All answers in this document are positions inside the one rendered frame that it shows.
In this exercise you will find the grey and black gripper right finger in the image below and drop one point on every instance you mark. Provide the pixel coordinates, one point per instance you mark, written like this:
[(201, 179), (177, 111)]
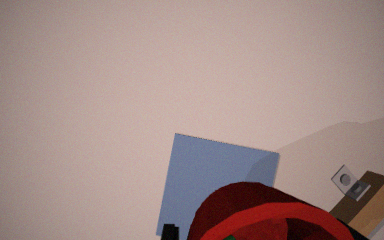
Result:
[(356, 235)]

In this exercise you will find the grey metal l-bracket with screws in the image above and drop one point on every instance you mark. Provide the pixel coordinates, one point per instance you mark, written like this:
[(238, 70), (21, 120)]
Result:
[(349, 184)]

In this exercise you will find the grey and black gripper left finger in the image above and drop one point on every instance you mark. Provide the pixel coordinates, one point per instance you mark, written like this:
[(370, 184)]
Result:
[(170, 232)]

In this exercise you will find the green marble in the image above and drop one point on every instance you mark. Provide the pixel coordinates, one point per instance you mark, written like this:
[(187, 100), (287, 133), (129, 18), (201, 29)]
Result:
[(230, 237)]

